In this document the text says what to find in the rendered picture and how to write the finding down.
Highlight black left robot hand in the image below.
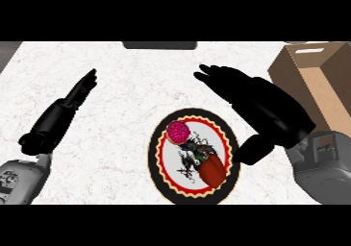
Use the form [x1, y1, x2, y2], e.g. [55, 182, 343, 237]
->
[18, 68, 98, 157]

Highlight black red patterned plate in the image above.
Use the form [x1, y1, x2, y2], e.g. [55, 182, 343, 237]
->
[148, 108, 241, 206]

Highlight brown cardboard box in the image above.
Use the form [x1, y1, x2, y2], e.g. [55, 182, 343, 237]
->
[266, 41, 351, 142]

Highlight pink frosted cupcake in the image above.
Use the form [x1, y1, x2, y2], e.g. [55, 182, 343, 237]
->
[164, 120, 193, 145]

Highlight red pepper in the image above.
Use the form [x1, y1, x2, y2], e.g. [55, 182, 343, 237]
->
[198, 153, 228, 188]

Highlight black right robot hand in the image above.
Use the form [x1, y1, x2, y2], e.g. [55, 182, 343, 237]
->
[193, 63, 317, 166]

